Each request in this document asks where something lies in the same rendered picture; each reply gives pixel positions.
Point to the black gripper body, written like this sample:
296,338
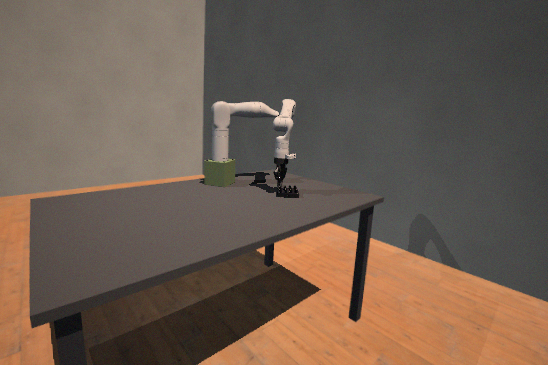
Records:
279,163

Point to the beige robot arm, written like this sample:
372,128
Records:
221,123

